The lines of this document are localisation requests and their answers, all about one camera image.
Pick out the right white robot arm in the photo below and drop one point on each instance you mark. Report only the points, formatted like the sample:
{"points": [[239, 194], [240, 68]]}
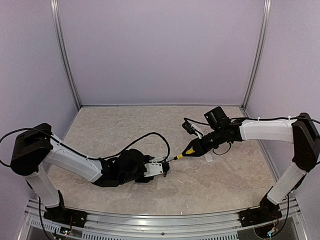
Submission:
{"points": [[299, 131]]}

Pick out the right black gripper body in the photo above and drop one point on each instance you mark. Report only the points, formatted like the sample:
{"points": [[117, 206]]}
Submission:
{"points": [[218, 139]]}

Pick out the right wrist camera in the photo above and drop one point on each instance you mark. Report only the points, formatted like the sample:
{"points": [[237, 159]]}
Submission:
{"points": [[216, 120]]}

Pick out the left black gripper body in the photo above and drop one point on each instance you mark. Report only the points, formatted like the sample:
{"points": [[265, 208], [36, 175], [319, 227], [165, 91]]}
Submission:
{"points": [[129, 178]]}

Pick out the left aluminium frame post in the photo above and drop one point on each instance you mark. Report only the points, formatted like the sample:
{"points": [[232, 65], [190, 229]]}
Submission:
{"points": [[54, 5]]}

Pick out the right aluminium frame post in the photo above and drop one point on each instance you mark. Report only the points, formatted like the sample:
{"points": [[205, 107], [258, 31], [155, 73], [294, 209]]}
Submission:
{"points": [[258, 53]]}

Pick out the front aluminium rail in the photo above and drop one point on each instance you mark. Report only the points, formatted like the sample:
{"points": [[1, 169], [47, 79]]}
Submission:
{"points": [[224, 225]]}

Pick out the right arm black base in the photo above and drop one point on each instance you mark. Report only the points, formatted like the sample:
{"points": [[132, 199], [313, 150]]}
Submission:
{"points": [[265, 212]]}

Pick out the white battery cover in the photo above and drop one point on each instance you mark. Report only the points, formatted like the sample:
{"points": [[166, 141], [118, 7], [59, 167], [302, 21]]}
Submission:
{"points": [[208, 157]]}

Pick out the white remote control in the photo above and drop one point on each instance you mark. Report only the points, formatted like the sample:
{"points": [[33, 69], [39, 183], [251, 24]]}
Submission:
{"points": [[165, 168]]}

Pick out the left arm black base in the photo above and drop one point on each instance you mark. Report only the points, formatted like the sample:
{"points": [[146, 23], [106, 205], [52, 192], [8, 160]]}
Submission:
{"points": [[67, 216]]}

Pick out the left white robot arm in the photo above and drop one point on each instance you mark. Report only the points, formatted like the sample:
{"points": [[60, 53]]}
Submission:
{"points": [[38, 145]]}

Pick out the aluminium frame post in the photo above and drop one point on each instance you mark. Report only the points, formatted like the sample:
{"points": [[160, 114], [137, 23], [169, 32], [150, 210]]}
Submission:
{"points": [[54, 5], [258, 53]]}

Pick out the yellow handled screwdriver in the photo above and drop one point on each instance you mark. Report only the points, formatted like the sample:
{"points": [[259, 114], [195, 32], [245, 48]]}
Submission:
{"points": [[186, 153]]}

